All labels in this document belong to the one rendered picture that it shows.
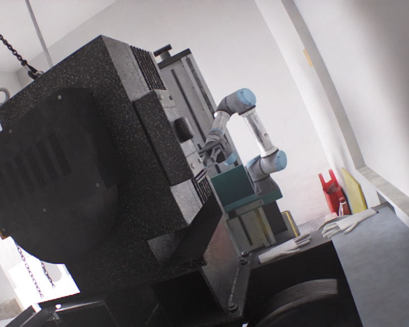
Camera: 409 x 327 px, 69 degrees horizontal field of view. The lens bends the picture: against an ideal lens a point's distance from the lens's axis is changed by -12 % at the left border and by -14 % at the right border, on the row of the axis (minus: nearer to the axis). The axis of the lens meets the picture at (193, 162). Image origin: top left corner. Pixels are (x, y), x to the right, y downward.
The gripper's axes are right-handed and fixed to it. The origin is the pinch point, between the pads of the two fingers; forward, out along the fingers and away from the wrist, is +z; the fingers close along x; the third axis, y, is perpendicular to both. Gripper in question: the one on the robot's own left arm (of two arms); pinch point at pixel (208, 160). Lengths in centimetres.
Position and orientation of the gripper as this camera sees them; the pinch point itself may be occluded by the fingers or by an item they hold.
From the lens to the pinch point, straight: 148.1
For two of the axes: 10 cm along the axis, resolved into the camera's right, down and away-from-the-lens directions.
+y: -5.2, -8.0, -3.0
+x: 8.4, -4.1, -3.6
